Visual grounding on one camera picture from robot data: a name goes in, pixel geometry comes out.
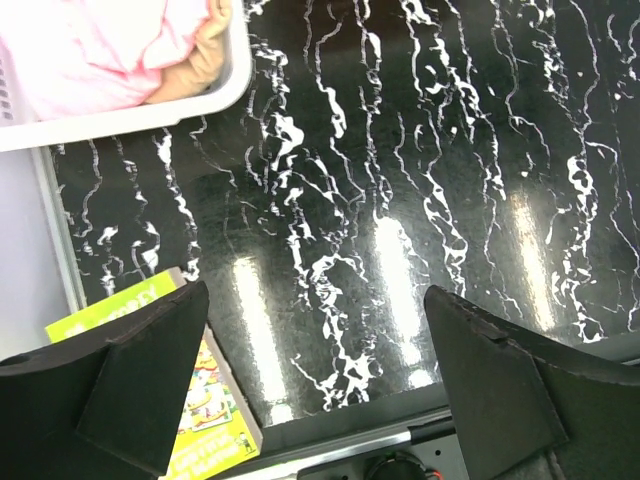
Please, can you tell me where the light pink cloth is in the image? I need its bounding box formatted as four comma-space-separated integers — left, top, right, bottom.
1, 1, 211, 120

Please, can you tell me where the beige cloth in basket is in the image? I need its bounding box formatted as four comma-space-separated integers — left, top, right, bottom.
144, 0, 232, 104

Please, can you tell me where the green treehouse book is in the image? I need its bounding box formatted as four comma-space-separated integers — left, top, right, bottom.
45, 267, 263, 479

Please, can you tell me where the white plastic basket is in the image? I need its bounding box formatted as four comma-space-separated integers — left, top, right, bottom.
1, 1, 252, 152

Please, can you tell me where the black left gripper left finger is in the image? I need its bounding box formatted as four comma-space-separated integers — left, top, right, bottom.
1, 282, 209, 479

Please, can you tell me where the aluminium frame rail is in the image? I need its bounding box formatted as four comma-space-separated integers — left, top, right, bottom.
30, 148, 639, 479

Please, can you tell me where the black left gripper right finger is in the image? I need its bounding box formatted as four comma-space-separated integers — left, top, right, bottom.
424, 286, 639, 479

